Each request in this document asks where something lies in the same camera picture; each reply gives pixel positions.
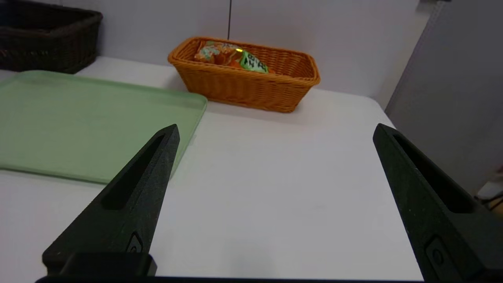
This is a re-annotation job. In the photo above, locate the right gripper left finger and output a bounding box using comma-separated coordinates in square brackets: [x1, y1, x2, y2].
[41, 124, 180, 277]

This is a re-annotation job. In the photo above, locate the light green plastic tray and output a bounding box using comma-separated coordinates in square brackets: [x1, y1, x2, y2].
[0, 70, 208, 185]

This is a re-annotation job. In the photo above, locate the orange wicker basket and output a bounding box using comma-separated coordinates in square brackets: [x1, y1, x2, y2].
[168, 37, 321, 114]

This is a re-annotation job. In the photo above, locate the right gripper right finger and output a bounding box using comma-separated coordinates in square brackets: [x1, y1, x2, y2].
[373, 123, 503, 282]

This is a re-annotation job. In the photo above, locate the orange snack bag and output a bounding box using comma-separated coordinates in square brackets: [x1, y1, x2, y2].
[194, 40, 275, 74]

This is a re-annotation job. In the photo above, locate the dark brown wicker basket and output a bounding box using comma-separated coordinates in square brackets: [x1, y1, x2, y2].
[0, 0, 103, 74]

